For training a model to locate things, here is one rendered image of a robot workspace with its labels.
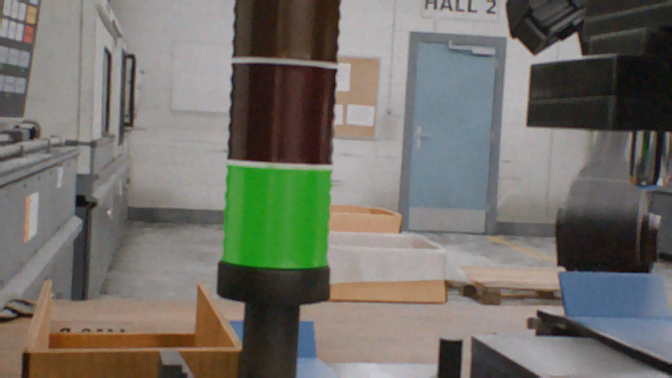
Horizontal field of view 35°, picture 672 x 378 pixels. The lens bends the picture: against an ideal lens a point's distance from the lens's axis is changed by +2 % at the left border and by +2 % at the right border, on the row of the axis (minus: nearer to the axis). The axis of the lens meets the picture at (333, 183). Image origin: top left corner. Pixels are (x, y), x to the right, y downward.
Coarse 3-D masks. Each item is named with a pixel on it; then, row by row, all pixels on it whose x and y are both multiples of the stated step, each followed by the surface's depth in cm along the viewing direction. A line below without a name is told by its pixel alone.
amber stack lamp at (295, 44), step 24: (240, 0) 36; (264, 0) 35; (288, 0) 35; (312, 0) 35; (336, 0) 36; (240, 24) 36; (264, 24) 35; (288, 24) 35; (312, 24) 35; (336, 24) 36; (240, 48) 36; (264, 48) 35; (288, 48) 35; (312, 48) 35; (336, 48) 36
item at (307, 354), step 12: (240, 324) 80; (300, 324) 81; (312, 324) 81; (240, 336) 79; (300, 336) 80; (312, 336) 81; (300, 348) 80; (312, 348) 80; (300, 360) 79; (312, 360) 79; (300, 372) 75; (312, 372) 75; (324, 372) 75
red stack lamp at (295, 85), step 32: (256, 64) 35; (288, 64) 35; (256, 96) 35; (288, 96) 35; (320, 96) 36; (256, 128) 35; (288, 128) 35; (320, 128) 36; (256, 160) 35; (288, 160) 35; (320, 160) 36
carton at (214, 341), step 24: (48, 288) 78; (48, 312) 79; (216, 312) 71; (48, 336) 81; (72, 336) 82; (96, 336) 82; (120, 336) 83; (144, 336) 83; (168, 336) 84; (192, 336) 84; (216, 336) 70; (24, 360) 57; (48, 360) 58; (72, 360) 58; (96, 360) 58; (120, 360) 59; (144, 360) 59; (192, 360) 59; (216, 360) 60; (240, 360) 60
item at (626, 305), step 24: (576, 288) 67; (600, 288) 68; (624, 288) 68; (648, 288) 69; (576, 312) 67; (600, 312) 67; (624, 312) 67; (648, 312) 68; (624, 336) 61; (648, 336) 61
